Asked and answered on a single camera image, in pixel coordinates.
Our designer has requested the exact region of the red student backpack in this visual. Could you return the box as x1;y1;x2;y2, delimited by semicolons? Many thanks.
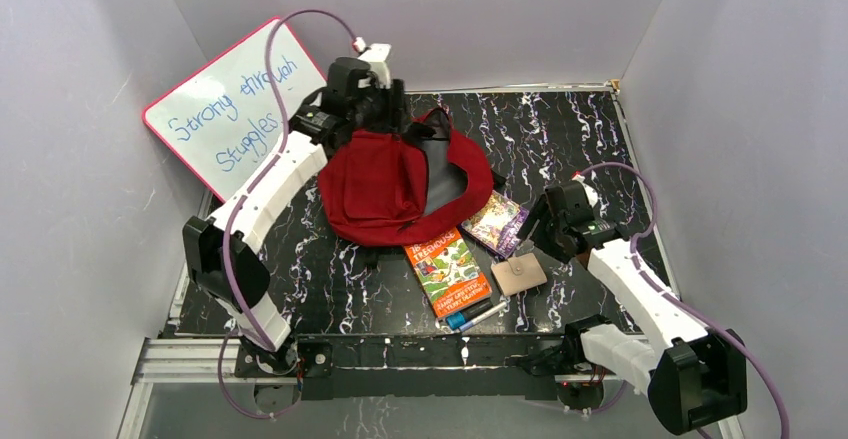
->
318;107;495;247

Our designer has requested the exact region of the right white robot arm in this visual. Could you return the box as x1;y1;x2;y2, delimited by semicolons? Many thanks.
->
518;180;748;435

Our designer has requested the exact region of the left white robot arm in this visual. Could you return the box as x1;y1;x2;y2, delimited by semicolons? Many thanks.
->
182;44;406;375

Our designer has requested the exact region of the purple Treehouse book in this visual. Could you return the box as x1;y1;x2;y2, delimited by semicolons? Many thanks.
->
460;191;529;258

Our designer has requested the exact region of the beige small wallet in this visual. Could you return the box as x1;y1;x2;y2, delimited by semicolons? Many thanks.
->
491;253;548;297

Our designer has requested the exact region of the white pen blue cap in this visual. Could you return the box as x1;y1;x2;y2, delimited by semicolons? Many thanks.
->
459;301;508;333

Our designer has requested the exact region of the orange Treehouse book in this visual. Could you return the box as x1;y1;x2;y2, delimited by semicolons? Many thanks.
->
404;228;492;320

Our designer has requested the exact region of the black marker blue cap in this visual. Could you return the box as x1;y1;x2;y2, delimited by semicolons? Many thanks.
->
445;299;493;330

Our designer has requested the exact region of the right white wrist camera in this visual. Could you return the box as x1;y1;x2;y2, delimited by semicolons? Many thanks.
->
572;172;599;208

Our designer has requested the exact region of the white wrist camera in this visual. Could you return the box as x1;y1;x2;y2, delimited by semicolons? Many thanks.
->
352;37;392;89
572;172;599;208

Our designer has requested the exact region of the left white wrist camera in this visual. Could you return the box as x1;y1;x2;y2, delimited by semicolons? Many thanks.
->
352;37;392;89

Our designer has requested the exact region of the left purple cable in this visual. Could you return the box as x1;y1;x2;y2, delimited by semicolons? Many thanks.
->
217;9;362;421

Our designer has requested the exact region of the purple cable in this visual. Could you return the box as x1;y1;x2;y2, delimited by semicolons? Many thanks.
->
572;161;791;439
217;9;362;421

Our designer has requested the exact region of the white board pink frame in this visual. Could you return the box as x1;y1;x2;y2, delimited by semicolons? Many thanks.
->
142;18;325;200

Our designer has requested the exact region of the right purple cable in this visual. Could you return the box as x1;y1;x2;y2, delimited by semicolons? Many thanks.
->
572;161;791;439

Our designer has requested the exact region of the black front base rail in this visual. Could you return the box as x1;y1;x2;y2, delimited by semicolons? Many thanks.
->
298;333;576;400

